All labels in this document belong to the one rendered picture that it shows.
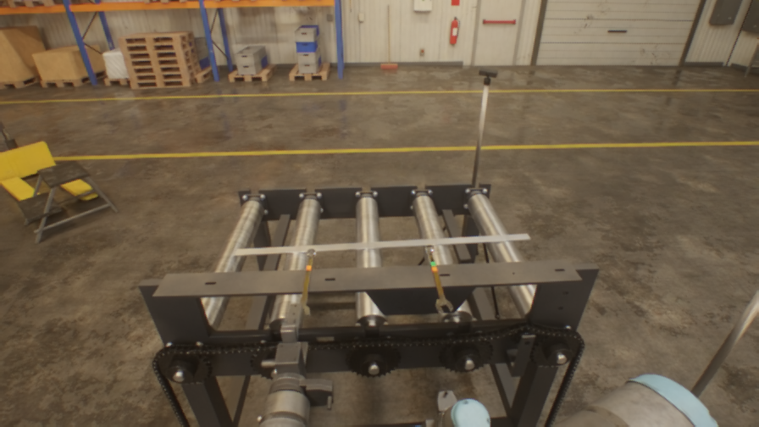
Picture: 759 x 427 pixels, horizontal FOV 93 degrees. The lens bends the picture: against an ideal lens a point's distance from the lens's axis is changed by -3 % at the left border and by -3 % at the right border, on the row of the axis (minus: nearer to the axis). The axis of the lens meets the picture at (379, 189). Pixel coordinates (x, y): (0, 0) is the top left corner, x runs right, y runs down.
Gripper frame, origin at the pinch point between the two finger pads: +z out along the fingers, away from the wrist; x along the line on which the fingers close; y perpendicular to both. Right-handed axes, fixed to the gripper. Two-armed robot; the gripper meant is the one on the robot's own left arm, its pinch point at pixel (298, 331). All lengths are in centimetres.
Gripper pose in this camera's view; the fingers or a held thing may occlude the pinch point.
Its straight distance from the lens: 96.6
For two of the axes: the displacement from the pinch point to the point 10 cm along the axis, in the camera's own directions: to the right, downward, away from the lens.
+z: -0.5, -4.9, 8.7
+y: -10.0, 0.3, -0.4
